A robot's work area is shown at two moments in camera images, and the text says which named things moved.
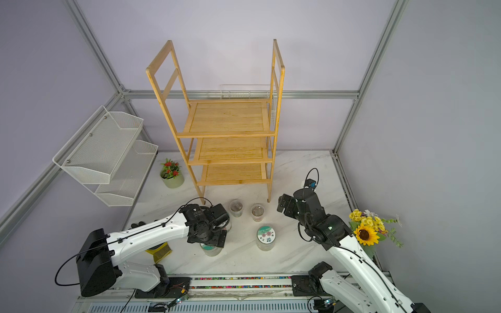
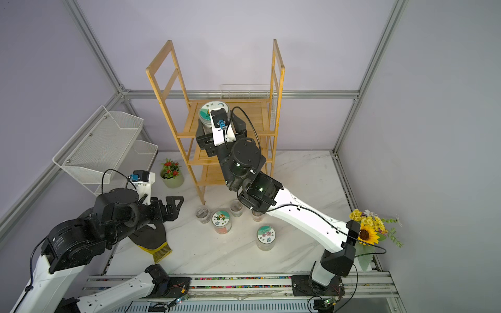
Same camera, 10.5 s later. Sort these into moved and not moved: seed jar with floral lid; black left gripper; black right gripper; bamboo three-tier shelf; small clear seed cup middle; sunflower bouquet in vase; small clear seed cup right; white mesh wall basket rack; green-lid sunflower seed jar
Moved: green-lid sunflower seed jar; black right gripper; black left gripper
Not moved: bamboo three-tier shelf; white mesh wall basket rack; small clear seed cup middle; small clear seed cup right; sunflower bouquet in vase; seed jar with floral lid
